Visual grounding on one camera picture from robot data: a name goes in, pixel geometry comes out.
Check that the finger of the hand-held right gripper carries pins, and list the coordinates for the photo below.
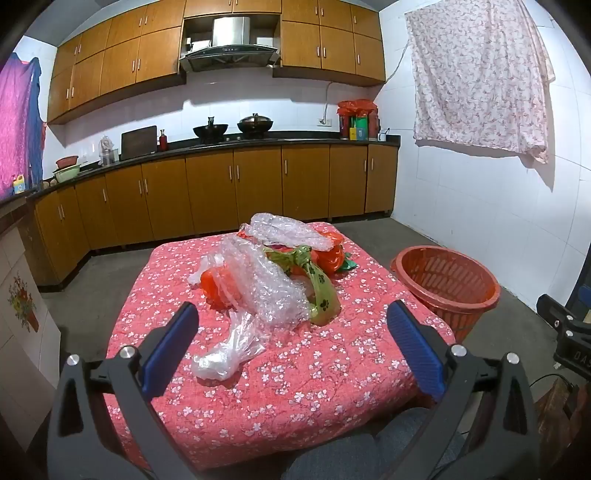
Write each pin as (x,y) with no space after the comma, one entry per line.
(551,308)

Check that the flower printed tile panel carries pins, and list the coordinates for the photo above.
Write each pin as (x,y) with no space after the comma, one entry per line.
(23,314)

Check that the red bottle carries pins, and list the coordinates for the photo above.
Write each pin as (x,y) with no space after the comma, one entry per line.
(163,142)

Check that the clear jar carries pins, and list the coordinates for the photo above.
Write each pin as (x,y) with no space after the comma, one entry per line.
(107,152)

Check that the wooden lower kitchen cabinets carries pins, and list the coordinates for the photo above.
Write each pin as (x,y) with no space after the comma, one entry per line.
(207,194)

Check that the dark cutting board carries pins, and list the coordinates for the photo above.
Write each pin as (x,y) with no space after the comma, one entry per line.
(138,142)

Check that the green box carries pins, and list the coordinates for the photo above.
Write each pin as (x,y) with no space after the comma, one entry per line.
(362,127)

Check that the black wok with lid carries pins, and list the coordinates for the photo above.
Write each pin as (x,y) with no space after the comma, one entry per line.
(255,125)

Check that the green paw print bag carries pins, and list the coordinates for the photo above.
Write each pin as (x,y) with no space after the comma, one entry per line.
(323,295)

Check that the clear plastic sheet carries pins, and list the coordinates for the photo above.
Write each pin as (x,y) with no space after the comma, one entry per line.
(205,267)

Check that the wooden upper kitchen cabinets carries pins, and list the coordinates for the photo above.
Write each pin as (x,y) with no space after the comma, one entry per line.
(120,60)

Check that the black open wok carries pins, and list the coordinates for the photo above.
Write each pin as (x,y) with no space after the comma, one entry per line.
(210,130)

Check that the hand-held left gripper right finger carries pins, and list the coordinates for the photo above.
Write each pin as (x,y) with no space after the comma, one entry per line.
(413,350)

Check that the dark red container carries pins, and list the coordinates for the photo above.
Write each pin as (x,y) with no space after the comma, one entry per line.
(344,127)

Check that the person's legs in jeans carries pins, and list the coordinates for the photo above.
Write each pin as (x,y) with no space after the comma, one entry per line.
(369,447)

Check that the red basin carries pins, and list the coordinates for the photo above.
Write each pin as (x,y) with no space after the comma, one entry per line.
(67,162)

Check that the red bag on containers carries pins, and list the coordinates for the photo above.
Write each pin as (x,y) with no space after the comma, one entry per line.
(356,107)

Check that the wooden kitchen cabinets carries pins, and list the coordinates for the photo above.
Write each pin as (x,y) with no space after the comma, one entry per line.
(120,60)
(207,194)

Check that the yellow bottle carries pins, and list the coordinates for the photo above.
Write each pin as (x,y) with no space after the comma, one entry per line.
(19,185)

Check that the large bubble wrap sheet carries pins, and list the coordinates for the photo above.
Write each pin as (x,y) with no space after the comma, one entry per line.
(272,290)

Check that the hanging pink floral sheet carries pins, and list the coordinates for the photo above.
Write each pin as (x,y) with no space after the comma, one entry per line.
(475,78)

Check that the black kitchen countertop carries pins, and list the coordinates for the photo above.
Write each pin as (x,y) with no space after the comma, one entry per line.
(300,138)

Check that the white wall socket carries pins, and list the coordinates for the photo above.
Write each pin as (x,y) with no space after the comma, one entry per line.
(324,122)

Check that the red floral tablecloth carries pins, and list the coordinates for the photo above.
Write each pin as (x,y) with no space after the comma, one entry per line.
(295,397)

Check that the red plastic basket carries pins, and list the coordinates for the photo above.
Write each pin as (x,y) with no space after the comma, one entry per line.
(443,286)

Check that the crumpled orange plastic bag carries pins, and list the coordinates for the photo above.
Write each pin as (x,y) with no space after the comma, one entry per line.
(217,286)

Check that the clear white plastic bag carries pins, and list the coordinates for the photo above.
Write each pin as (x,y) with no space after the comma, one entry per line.
(226,355)

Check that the steel range hood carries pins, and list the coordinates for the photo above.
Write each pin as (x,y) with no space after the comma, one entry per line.
(231,46)

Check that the small bubble wrap sheet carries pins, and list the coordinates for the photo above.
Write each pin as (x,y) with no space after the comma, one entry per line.
(286,230)

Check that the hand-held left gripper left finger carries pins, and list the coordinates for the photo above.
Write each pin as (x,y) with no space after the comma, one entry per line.
(168,350)

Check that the pink hanging cloth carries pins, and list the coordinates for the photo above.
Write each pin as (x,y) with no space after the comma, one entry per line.
(14,134)

